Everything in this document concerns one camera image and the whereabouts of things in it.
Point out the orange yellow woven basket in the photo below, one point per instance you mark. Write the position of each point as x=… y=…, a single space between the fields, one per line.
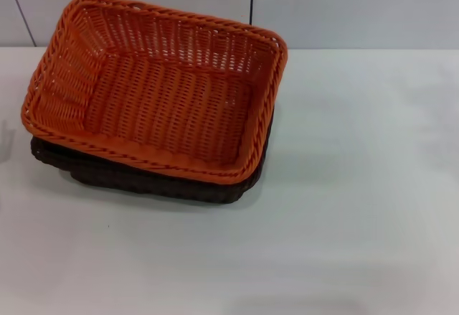
x=168 y=107

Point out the dark brown woven basket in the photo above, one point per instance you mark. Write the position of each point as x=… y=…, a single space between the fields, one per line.
x=172 y=184

